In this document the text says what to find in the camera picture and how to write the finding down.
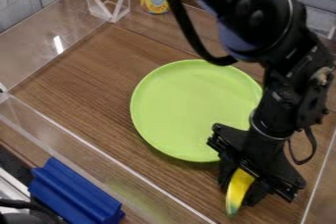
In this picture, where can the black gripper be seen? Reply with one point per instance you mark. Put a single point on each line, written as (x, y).
(260, 156)

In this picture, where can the yellow banana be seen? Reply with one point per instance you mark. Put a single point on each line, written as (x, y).
(239, 185)

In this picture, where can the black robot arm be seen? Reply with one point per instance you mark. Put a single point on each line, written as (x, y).
(265, 31)

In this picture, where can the green plate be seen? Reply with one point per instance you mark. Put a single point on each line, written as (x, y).
(180, 99)

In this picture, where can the blue plastic clamp block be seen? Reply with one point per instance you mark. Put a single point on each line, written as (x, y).
(80, 202)

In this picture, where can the clear acrylic enclosure wall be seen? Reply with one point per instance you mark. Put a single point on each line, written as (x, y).
(71, 63)

